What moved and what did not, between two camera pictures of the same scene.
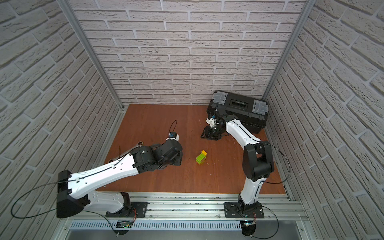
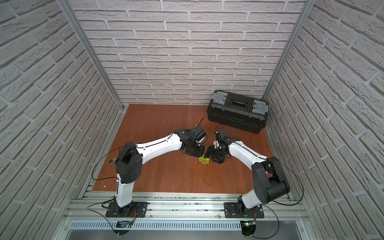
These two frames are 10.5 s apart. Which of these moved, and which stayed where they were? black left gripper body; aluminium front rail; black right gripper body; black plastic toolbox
Moved: black right gripper body; black left gripper body
Stayed: black plastic toolbox; aluminium front rail
